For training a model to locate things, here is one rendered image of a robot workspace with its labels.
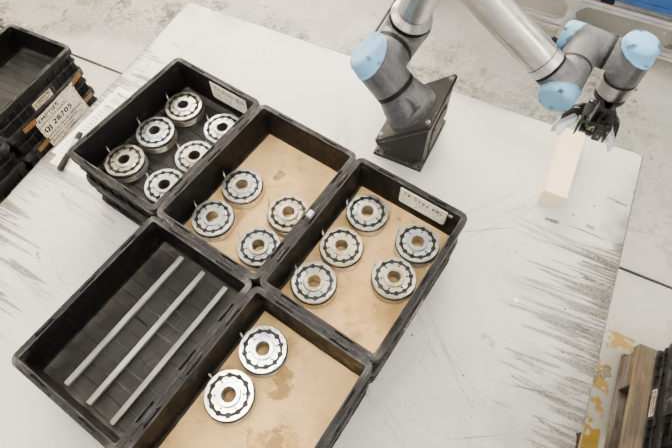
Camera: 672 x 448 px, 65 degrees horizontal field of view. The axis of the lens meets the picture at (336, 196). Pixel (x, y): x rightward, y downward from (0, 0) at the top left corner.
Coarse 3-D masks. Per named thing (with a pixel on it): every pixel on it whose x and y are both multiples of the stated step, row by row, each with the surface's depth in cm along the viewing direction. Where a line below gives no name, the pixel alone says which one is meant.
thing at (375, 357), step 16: (368, 160) 128; (336, 192) 123; (416, 192) 123; (320, 208) 121; (448, 208) 121; (304, 224) 119; (464, 224) 119; (448, 240) 117; (272, 272) 113; (432, 272) 113; (272, 288) 111; (416, 288) 111; (288, 304) 109; (320, 320) 107; (400, 320) 107; (336, 336) 106; (368, 352) 104; (384, 352) 105
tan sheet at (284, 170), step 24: (264, 144) 143; (240, 168) 139; (264, 168) 139; (288, 168) 139; (312, 168) 139; (216, 192) 135; (264, 192) 135; (288, 192) 135; (312, 192) 135; (240, 216) 131; (264, 216) 131; (288, 216) 131
